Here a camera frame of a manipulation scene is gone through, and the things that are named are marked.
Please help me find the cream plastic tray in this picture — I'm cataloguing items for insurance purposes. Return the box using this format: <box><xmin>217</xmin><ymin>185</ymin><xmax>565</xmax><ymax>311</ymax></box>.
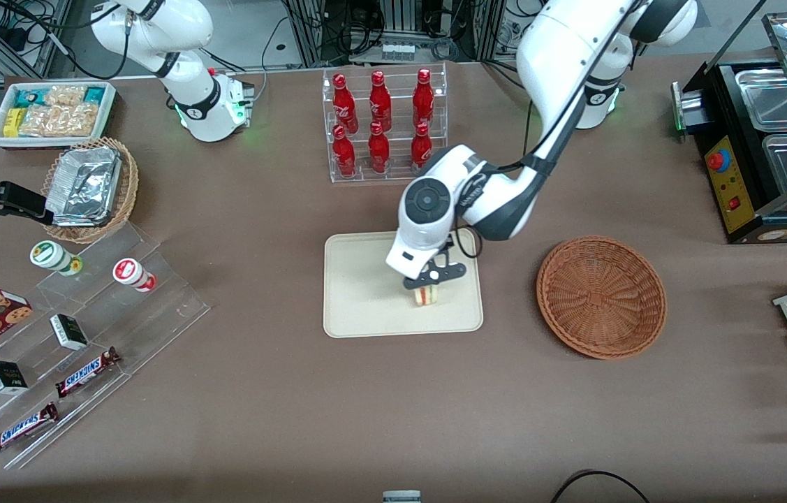
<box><xmin>323</xmin><ymin>228</ymin><xmax>485</xmax><ymax>340</ymax></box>

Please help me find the light wicker basket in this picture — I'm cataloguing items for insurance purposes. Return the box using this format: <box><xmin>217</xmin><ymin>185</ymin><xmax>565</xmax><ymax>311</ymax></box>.
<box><xmin>40</xmin><ymin>136</ymin><xmax>140</xmax><ymax>245</ymax></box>

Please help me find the brown wicker basket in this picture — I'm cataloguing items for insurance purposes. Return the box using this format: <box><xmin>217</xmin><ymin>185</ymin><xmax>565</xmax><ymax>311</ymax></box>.
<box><xmin>536</xmin><ymin>235</ymin><xmax>668</xmax><ymax>360</ymax></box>

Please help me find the green lid sunflower cup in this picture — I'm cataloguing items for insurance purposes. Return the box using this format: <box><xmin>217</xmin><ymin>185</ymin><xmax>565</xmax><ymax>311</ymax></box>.
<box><xmin>29</xmin><ymin>240</ymin><xmax>84</xmax><ymax>277</ymax></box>

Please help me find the white snack bin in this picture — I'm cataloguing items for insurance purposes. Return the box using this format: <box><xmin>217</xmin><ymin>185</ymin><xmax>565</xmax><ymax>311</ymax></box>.
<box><xmin>0</xmin><ymin>81</ymin><xmax>117</xmax><ymax>150</ymax></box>

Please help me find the silver foil wrapped package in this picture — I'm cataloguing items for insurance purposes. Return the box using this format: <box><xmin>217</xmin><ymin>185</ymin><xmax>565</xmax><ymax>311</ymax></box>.
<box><xmin>45</xmin><ymin>146</ymin><xmax>122</xmax><ymax>228</ymax></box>

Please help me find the clear acrylic bottle rack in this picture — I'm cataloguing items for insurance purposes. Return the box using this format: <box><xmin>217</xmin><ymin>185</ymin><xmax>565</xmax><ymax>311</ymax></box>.
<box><xmin>321</xmin><ymin>62</ymin><xmax>448</xmax><ymax>185</ymax></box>

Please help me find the clear bag of crackers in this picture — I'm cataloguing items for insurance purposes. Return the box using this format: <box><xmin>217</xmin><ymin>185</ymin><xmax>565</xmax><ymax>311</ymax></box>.
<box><xmin>44</xmin><ymin>85</ymin><xmax>87</xmax><ymax>107</ymax></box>
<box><xmin>20</xmin><ymin>103</ymin><xmax>101</xmax><ymax>138</ymax></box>

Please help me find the red cola bottle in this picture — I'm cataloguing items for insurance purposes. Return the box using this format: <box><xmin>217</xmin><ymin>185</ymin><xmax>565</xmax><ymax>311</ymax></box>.
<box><xmin>332</xmin><ymin>73</ymin><xmax>360</xmax><ymax>135</ymax></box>
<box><xmin>369</xmin><ymin>70</ymin><xmax>392</xmax><ymax>133</ymax></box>
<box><xmin>413</xmin><ymin>68</ymin><xmax>435</xmax><ymax>128</ymax></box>
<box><xmin>332</xmin><ymin>124</ymin><xmax>358</xmax><ymax>177</ymax></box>
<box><xmin>368</xmin><ymin>121</ymin><xmax>391</xmax><ymax>174</ymax></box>
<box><xmin>411</xmin><ymin>122</ymin><xmax>434</xmax><ymax>170</ymax></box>

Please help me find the red lid yogurt cup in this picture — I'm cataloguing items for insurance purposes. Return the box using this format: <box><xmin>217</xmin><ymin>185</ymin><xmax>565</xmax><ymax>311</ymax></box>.
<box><xmin>112</xmin><ymin>258</ymin><xmax>157</xmax><ymax>293</ymax></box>

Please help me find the small black carton box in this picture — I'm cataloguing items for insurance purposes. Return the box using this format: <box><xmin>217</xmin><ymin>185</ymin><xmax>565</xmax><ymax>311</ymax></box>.
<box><xmin>0</xmin><ymin>360</ymin><xmax>29</xmax><ymax>395</ymax></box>
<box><xmin>50</xmin><ymin>314</ymin><xmax>89</xmax><ymax>351</ymax></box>

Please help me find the clear acrylic tiered shelf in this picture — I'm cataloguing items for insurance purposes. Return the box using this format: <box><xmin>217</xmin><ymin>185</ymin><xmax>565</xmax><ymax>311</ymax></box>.
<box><xmin>0</xmin><ymin>222</ymin><xmax>212</xmax><ymax>470</ymax></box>

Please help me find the Snickers chocolate bar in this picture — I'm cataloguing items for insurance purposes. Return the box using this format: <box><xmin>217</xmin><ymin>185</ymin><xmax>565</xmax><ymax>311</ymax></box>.
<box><xmin>54</xmin><ymin>347</ymin><xmax>122</xmax><ymax>399</ymax></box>
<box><xmin>0</xmin><ymin>402</ymin><xmax>59</xmax><ymax>456</ymax></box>

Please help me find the black food warmer machine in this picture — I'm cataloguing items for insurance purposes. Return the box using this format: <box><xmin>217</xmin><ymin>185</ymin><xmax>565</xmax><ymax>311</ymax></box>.
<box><xmin>671</xmin><ymin>10</ymin><xmax>787</xmax><ymax>245</ymax></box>

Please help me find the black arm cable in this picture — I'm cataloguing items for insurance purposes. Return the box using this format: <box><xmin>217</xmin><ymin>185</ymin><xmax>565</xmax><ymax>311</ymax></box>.
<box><xmin>497</xmin><ymin>28</ymin><xmax>621</xmax><ymax>175</ymax></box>

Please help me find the metal equipment frame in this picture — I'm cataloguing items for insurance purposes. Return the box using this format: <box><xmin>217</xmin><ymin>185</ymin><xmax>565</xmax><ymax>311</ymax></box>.
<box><xmin>281</xmin><ymin>0</ymin><xmax>527</xmax><ymax>67</ymax></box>

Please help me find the black floor cable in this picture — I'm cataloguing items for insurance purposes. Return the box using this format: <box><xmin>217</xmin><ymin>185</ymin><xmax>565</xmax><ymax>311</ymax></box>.
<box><xmin>550</xmin><ymin>469</ymin><xmax>651</xmax><ymax>503</ymax></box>

